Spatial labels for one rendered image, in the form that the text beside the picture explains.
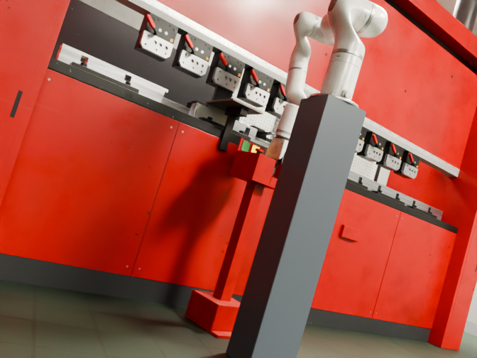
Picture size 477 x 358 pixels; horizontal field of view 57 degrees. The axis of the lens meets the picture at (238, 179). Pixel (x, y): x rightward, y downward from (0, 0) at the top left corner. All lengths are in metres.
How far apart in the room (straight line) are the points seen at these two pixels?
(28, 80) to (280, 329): 1.25
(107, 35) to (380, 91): 1.72
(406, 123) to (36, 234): 2.42
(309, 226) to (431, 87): 2.13
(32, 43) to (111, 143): 0.49
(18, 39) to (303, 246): 1.24
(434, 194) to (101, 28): 2.76
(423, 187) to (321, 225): 2.42
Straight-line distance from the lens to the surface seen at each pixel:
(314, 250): 1.61
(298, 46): 2.21
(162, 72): 2.75
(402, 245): 3.21
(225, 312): 1.95
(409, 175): 3.34
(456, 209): 3.77
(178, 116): 2.06
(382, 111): 3.09
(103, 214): 1.97
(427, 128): 3.48
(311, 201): 1.57
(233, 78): 2.33
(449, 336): 3.75
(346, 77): 1.71
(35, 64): 1.80
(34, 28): 1.82
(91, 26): 2.66
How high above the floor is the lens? 0.51
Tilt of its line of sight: 4 degrees up
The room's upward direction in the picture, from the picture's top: 17 degrees clockwise
